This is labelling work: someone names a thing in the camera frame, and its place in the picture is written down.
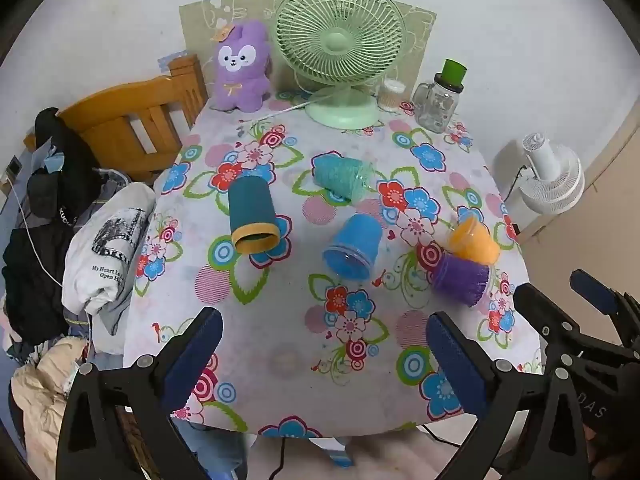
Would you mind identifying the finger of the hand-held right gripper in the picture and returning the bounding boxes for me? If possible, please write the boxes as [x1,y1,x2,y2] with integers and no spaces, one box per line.
[570,269,640,343]
[512,282,640,361]

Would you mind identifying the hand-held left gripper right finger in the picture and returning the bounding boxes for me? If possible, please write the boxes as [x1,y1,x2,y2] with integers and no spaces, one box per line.
[425,311,589,480]

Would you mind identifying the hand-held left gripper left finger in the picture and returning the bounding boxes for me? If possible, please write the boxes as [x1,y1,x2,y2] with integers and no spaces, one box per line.
[56,306,224,480]

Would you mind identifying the purple plastic cup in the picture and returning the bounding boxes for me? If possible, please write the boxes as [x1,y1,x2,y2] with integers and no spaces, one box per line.
[431,253,491,307]

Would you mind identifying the orange plastic cup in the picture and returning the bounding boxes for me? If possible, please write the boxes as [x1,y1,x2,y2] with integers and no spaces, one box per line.
[446,214,501,264]

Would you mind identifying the blue plastic cup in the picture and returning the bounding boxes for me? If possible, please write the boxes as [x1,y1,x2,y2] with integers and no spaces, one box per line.
[322,213,383,281]

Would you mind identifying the dark teal cup yellow rim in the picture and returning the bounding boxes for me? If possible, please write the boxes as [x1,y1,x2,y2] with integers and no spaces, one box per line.
[228,176,282,256]

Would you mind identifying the turquoise plastic cup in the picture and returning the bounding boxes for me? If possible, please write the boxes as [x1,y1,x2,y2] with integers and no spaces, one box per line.
[312,154,376,205]

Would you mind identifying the floral tablecloth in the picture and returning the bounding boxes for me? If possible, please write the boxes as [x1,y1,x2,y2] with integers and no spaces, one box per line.
[122,92,546,438]

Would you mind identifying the blue cloth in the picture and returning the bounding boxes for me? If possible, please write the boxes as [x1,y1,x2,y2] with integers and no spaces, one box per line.
[175,419,249,480]

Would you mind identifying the white standing fan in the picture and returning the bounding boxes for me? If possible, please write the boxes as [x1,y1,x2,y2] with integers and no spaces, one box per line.
[517,132,586,221]

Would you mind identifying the white printed shirt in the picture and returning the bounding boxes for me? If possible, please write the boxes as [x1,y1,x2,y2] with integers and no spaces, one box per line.
[62,182,157,351]

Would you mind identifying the beige padded jacket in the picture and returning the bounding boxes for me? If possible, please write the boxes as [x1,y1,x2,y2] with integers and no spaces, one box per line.
[10,337,93,480]

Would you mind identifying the black jacket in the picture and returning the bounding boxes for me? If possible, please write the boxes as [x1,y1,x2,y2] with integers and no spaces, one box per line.
[2,107,103,346]

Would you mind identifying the glass mug jar green lid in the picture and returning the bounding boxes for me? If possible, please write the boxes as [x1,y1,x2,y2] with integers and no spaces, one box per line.
[411,59,467,134]

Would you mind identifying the wooden chair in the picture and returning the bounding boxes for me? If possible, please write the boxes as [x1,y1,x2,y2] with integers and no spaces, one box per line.
[24,54,208,186]

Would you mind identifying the cotton swab container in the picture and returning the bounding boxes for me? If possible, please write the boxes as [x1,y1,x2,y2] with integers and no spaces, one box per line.
[377,79,405,112]

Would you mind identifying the purple plush toy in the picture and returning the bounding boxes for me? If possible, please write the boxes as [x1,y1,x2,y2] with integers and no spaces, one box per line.
[207,20,273,112]

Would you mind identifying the green table fan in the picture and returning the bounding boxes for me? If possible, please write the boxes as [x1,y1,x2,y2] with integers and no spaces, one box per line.
[275,0,407,128]

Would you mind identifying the black fan cable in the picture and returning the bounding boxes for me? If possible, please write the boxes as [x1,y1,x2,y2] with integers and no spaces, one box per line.
[500,164,532,207]

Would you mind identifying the white charging cable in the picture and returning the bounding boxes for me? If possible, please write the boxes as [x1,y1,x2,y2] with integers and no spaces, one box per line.
[6,170,66,291]

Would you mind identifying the white fan power cable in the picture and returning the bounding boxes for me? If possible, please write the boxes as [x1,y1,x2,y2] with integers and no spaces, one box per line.
[235,94,323,127]

